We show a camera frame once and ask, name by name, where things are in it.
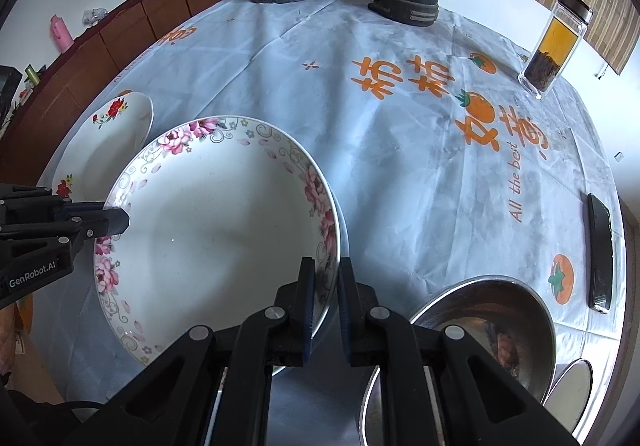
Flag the brown wooden cabinet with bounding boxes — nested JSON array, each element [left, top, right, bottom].
[[0, 0, 223, 187]]

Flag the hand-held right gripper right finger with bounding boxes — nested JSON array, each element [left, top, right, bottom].
[[337, 257, 581, 446]]

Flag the black cable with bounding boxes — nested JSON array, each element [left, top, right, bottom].
[[60, 400, 106, 414]]

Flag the pink flower rimmed plate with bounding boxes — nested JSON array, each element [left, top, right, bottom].
[[94, 116, 342, 368]]

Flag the black smartphone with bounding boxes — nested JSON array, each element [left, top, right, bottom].
[[586, 193, 615, 314]]

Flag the red pink-lined bowl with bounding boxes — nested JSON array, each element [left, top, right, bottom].
[[360, 276, 557, 446]]

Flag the red flower white plate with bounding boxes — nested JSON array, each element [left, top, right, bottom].
[[51, 92, 154, 207]]

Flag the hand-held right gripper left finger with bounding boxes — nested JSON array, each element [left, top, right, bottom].
[[65, 256, 317, 446]]

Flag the orange printed white tablecloth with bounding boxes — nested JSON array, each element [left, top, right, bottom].
[[35, 0, 626, 446]]

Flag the pink thermos flask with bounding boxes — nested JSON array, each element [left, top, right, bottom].
[[50, 14, 75, 54]]

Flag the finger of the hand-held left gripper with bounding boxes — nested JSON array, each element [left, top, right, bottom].
[[0, 208, 132, 259], [0, 182, 108, 217]]

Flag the glass tea bottle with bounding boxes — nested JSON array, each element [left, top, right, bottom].
[[518, 0, 594, 100]]

